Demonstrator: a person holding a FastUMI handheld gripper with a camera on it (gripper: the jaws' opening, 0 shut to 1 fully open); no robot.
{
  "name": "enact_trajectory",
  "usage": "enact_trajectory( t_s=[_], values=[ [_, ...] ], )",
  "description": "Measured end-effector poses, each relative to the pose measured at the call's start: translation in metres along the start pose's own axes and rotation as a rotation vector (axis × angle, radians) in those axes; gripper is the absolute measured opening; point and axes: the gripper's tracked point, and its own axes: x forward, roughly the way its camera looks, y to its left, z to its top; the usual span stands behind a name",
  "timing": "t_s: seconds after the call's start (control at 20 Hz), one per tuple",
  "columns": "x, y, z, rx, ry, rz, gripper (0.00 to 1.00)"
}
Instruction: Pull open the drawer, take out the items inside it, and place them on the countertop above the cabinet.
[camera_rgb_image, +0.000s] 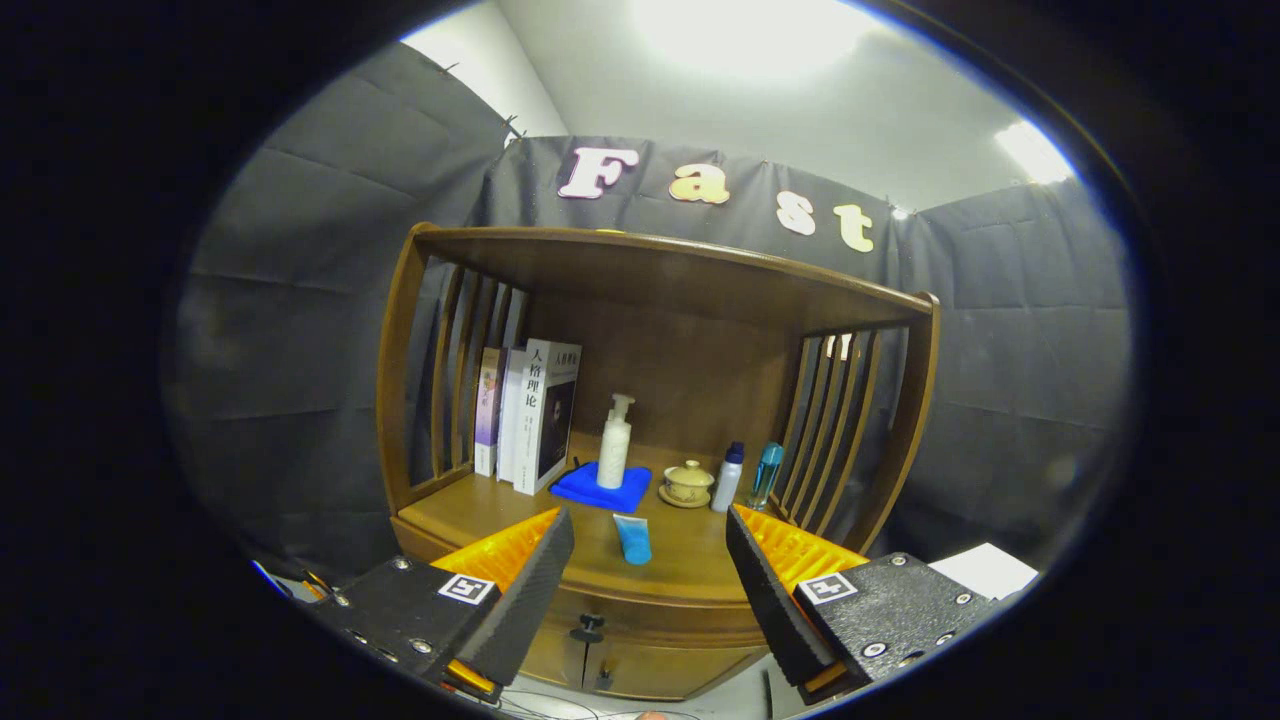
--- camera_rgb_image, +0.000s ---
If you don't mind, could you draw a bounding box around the white pump bottle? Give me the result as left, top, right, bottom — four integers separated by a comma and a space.
597, 393, 637, 490

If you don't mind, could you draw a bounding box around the grey portrait cover book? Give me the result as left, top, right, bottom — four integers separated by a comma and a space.
513, 339, 583, 497

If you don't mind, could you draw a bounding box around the beige lidded teacup with saucer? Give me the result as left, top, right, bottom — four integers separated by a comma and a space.
659, 460, 716, 509

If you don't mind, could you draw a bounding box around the clear blue bottle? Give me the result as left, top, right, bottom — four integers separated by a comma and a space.
747, 441, 786, 512

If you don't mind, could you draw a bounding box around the wooden drawer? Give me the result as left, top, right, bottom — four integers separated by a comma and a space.
520, 590, 776, 651

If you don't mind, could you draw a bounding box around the white bottle with blue cap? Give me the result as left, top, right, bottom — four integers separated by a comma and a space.
710, 441, 746, 514

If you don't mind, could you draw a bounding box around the rectangular ceiling lamp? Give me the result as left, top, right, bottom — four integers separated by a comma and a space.
993, 120, 1076, 186

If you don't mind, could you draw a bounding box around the wooden countertop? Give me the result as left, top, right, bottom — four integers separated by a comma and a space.
398, 455, 801, 606

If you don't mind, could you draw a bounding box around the blue folded cloth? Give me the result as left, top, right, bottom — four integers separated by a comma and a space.
549, 460, 654, 514

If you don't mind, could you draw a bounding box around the blue cosmetic tube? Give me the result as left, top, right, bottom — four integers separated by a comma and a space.
612, 513, 653, 567

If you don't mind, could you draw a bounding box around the purple spine book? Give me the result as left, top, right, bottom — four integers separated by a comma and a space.
474, 347, 506, 478

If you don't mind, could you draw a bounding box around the white box unit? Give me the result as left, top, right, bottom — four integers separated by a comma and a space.
928, 543, 1041, 601

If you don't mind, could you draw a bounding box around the thin white book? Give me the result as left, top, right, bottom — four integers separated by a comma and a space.
496, 346, 529, 484

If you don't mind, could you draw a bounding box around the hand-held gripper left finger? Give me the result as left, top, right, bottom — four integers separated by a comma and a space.
310, 505, 576, 701

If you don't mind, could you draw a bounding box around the brown wooden cabinet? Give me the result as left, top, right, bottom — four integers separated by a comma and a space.
377, 222, 941, 701

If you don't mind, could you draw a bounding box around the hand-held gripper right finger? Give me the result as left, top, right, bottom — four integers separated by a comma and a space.
725, 503, 1003, 706

